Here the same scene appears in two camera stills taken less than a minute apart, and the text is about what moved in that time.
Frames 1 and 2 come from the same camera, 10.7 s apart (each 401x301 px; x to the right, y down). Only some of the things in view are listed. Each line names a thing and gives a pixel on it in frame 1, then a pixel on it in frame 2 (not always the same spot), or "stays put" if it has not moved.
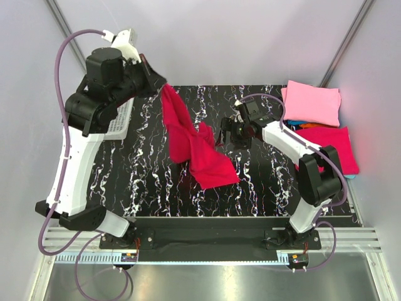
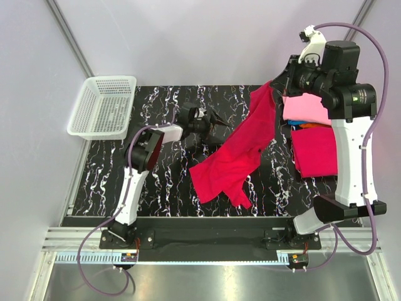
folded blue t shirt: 296,122 stays put
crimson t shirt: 211,165 → 223,174
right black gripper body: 239,136 → 304,78
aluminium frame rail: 329,239 stays put
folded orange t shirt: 309,125 stays put
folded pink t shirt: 309,103 stays put
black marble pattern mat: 135,177 stays put
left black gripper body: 138,81 → 202,126
